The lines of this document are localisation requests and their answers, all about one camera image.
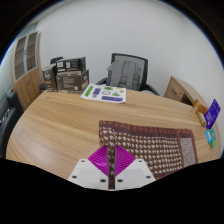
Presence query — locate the white printed sheet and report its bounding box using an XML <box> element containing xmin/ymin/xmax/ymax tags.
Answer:
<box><xmin>80</xmin><ymin>84</ymin><xmax>128</xmax><ymax>104</ymax></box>

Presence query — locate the teal small box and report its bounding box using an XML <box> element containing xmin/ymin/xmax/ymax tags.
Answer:
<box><xmin>204</xmin><ymin>129</ymin><xmax>214</xmax><ymax>144</ymax></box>

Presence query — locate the large dark printed box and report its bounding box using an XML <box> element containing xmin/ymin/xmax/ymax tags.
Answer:
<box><xmin>55</xmin><ymin>69</ymin><xmax>90</xmax><ymax>93</ymax></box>

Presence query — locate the brown patterned towel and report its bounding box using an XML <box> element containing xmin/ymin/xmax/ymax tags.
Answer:
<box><xmin>98</xmin><ymin>120</ymin><xmax>199</xmax><ymax>190</ymax></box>

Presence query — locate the black sofa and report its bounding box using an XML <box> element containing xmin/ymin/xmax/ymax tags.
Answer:
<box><xmin>0</xmin><ymin>91</ymin><xmax>24</xmax><ymax>158</ymax></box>

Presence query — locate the flat dark printed box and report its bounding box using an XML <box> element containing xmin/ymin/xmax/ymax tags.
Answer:
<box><xmin>55</xmin><ymin>56</ymin><xmax>87</xmax><ymax>74</ymax></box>

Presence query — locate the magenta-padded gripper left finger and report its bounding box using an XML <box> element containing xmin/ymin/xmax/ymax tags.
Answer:
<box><xmin>67</xmin><ymin>144</ymin><xmax>110</xmax><ymax>190</ymax></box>

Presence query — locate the small yellow box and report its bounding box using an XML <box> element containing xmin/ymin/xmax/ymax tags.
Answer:
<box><xmin>196</xmin><ymin>110</ymin><xmax>208</xmax><ymax>127</ymax></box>

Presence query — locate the grey backpack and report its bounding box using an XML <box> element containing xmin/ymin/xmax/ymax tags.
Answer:
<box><xmin>106</xmin><ymin>60</ymin><xmax>144</xmax><ymax>91</ymax></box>

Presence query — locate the orange box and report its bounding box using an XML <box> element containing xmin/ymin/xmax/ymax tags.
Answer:
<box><xmin>192</xmin><ymin>99</ymin><xmax>209</xmax><ymax>116</ymax></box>

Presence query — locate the purple standing box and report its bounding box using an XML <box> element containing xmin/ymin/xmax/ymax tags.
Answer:
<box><xmin>204</xmin><ymin>98</ymin><xmax>222</xmax><ymax>130</ymax></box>

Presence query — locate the low wooden side cabinet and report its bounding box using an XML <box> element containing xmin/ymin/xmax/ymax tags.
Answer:
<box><xmin>163</xmin><ymin>75</ymin><xmax>201</xmax><ymax>107</ymax></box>

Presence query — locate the green small box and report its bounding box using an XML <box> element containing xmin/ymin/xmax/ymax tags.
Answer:
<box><xmin>209</xmin><ymin>128</ymin><xmax>218</xmax><ymax>149</ymax></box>

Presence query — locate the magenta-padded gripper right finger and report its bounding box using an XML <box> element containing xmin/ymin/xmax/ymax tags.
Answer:
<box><xmin>114</xmin><ymin>144</ymin><xmax>157</xmax><ymax>190</ymax></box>

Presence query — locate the black mesh office chair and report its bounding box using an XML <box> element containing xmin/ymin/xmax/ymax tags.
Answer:
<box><xmin>95</xmin><ymin>52</ymin><xmax>161</xmax><ymax>97</ymax></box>

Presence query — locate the wooden cabinet with glass doors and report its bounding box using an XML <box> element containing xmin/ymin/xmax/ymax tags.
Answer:
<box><xmin>9</xmin><ymin>30</ymin><xmax>44</xmax><ymax>111</ymax></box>

